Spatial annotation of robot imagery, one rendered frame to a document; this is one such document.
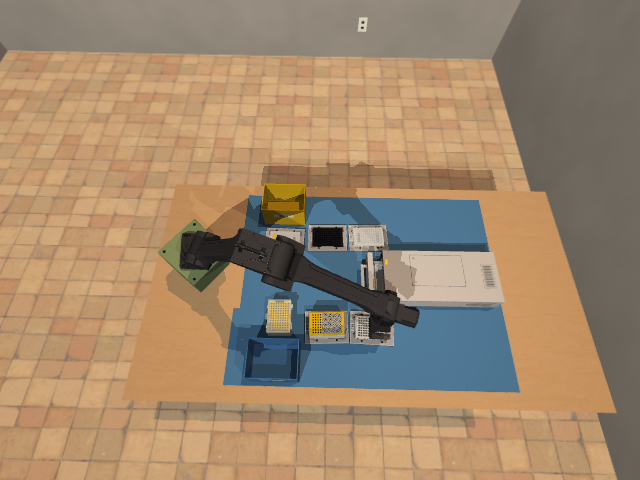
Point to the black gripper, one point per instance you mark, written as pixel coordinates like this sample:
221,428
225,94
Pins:
375,326

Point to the blue open-top bin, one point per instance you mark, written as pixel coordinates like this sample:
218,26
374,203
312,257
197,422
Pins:
268,358

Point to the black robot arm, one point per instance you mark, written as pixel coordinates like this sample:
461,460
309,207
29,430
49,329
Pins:
283,264

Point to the blue flat mat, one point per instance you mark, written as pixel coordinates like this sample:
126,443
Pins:
450,349

